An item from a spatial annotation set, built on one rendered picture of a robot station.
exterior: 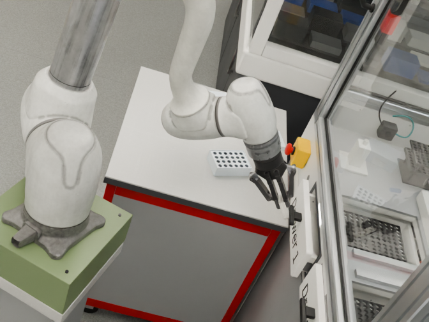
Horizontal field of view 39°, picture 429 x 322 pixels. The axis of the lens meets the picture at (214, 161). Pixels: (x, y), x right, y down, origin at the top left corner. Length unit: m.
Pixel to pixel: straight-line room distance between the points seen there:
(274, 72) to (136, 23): 1.88
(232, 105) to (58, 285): 0.57
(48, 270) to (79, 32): 0.53
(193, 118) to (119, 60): 2.25
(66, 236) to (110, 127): 1.77
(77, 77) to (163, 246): 0.77
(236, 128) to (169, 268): 0.77
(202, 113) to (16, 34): 2.38
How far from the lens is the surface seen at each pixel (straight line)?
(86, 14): 1.37
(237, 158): 1.99
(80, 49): 1.40
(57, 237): 1.45
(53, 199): 1.37
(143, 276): 2.14
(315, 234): 1.80
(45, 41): 3.70
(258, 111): 1.42
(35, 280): 1.47
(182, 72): 1.39
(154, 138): 1.99
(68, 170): 1.33
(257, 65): 2.34
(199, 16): 1.26
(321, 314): 1.50
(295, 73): 2.36
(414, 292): 1.15
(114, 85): 3.47
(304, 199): 1.74
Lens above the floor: 2.02
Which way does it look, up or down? 39 degrees down
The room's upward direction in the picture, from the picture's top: 23 degrees clockwise
